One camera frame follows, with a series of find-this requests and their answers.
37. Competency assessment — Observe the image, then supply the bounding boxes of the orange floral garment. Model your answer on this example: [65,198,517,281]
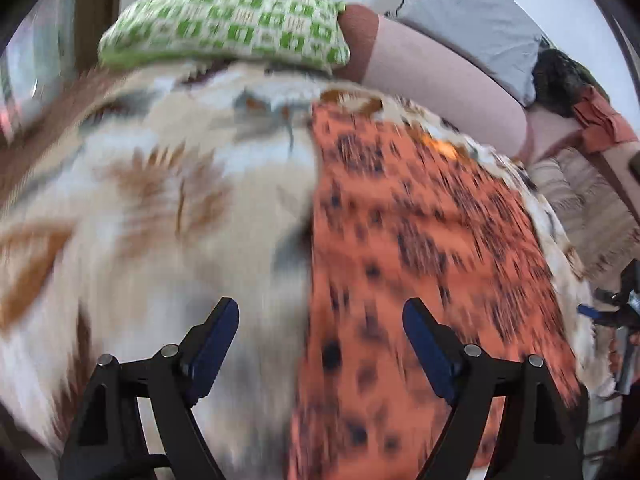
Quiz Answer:
[288,103,582,479]

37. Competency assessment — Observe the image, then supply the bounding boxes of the beige striped fringed cloth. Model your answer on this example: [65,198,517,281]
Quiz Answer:
[527,148,639,286]

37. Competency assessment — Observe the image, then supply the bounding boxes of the rust orange cloth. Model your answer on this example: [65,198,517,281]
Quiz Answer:
[573,86,638,155]

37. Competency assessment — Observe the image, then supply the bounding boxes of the beige leaf-pattern fleece blanket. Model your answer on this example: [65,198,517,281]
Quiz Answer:
[1,62,610,479]

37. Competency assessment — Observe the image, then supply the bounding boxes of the black fluffy cloth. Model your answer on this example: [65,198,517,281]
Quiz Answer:
[533,49,611,118]

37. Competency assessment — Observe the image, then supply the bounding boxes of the pink brown bolster pillow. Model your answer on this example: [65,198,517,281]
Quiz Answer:
[335,3,534,164]

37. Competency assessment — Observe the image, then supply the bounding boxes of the grey pillow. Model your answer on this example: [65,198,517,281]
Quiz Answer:
[387,0,544,107]

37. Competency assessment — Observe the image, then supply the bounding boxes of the green white patterned pillow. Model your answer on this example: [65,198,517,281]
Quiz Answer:
[98,0,350,73]

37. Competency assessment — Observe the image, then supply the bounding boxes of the dark wooden window frame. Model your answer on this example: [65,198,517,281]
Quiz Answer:
[74,0,120,73]

